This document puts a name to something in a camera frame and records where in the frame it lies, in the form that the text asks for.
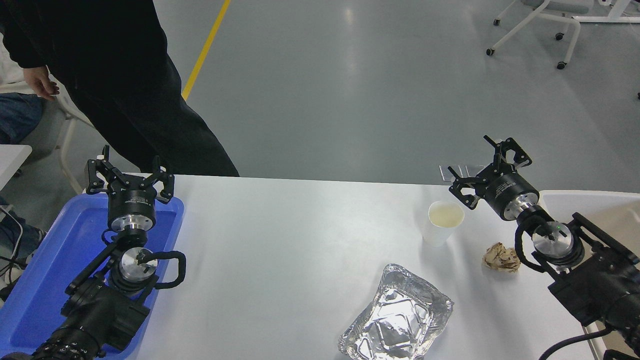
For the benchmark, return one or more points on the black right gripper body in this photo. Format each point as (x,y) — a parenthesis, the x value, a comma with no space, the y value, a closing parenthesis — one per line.
(507,190)

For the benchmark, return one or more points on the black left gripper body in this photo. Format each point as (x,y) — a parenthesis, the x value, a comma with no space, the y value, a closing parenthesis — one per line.
(131,202)

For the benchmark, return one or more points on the white paper cup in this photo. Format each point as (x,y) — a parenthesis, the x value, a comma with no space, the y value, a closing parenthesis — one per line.
(442,222)

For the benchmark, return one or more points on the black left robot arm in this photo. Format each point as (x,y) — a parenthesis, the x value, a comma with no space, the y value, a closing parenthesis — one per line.
(100,310)

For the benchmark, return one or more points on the person's hand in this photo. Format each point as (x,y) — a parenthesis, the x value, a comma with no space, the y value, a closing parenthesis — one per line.
(41,82)

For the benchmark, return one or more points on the grey floor plate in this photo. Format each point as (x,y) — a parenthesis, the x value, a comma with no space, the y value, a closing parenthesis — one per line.
(475,170)
(447,172)

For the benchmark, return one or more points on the white wheeled chair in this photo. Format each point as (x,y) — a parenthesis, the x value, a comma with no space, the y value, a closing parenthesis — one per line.
(540,15)
(65,145)

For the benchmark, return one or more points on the crumpled tan paper ball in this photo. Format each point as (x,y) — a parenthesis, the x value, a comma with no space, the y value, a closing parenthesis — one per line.
(501,258)

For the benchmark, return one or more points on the blue plastic tray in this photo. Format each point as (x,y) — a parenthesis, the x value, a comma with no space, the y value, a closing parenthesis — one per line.
(50,260)

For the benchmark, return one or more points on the person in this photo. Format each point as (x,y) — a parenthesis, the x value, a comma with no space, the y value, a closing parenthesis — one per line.
(125,75)
(17,115)

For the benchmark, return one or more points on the small white table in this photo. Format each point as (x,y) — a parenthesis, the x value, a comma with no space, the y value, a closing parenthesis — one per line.
(12,160)

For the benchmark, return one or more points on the large pale bin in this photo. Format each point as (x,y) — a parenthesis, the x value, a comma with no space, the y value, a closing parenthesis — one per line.
(610,210)

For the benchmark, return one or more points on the silver foil tray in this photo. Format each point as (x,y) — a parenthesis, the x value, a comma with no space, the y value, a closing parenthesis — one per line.
(397,320)

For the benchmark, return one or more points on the white table base frame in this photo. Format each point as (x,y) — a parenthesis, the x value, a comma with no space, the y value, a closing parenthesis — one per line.
(610,18)

